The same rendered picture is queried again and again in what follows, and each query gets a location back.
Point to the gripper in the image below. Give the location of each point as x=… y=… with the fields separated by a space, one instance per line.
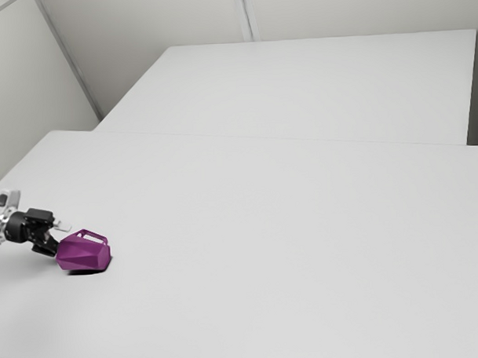
x=22 y=226

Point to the purple faceted mug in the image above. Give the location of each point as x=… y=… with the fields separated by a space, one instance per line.
x=83 y=253

